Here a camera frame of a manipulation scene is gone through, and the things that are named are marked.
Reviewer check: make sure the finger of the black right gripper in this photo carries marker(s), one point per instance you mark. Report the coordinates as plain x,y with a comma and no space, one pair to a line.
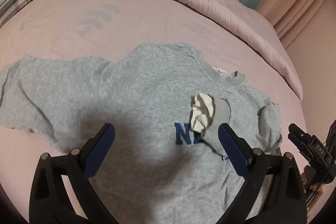
299,133
301,146

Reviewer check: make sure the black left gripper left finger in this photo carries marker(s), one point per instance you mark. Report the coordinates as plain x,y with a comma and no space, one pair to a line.
49,201

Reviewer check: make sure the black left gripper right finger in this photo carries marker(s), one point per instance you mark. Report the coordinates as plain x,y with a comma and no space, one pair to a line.
285,200

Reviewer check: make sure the grey sweatshirt with white lining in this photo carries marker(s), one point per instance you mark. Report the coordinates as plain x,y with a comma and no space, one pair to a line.
166,104

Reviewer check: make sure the right hand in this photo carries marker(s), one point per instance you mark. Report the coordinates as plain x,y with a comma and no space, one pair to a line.
314,188

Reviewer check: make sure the pink curtain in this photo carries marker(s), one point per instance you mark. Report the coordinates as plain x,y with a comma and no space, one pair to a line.
302,1

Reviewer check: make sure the pink bed sheet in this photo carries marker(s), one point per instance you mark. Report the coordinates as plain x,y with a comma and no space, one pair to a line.
111,29

